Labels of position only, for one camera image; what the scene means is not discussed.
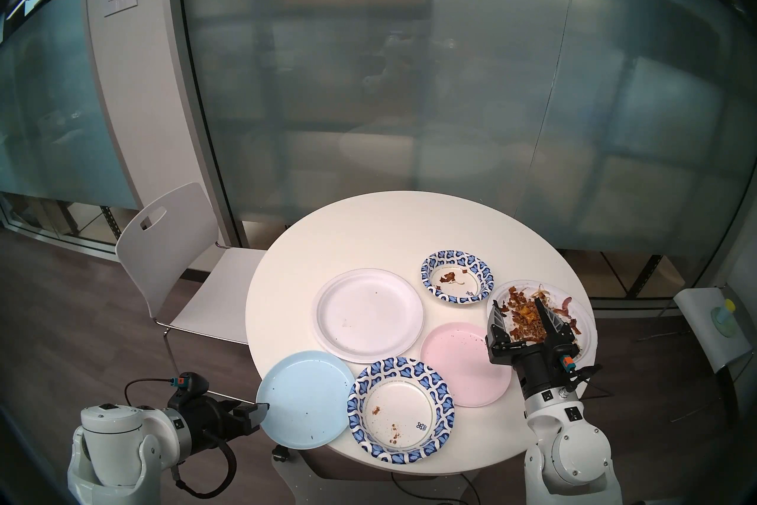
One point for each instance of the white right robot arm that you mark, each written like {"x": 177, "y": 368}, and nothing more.
{"x": 571, "y": 450}

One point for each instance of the small blue patterned paper bowl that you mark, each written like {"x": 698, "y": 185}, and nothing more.
{"x": 432, "y": 273}

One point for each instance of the large blue patterned paper plate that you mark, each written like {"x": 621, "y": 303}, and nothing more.
{"x": 399, "y": 409}

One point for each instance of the white paper plate with leftovers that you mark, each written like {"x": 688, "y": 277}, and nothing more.
{"x": 585, "y": 326}

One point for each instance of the white chair with black legs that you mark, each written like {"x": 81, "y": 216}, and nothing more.
{"x": 712, "y": 332}

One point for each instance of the light blue plate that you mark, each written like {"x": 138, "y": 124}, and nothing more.
{"x": 304, "y": 400}

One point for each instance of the few brown food scraps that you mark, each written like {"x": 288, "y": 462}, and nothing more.
{"x": 449, "y": 277}

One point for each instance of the plain white paper plate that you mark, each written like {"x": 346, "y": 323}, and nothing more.
{"x": 366, "y": 314}

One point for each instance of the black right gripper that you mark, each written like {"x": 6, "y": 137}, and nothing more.
{"x": 541, "y": 373}

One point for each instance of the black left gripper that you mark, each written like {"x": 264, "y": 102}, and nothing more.
{"x": 207, "y": 418}

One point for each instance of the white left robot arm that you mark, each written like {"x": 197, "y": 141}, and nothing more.
{"x": 112, "y": 439}

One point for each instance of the pink plate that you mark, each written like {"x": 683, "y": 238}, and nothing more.
{"x": 458, "y": 365}

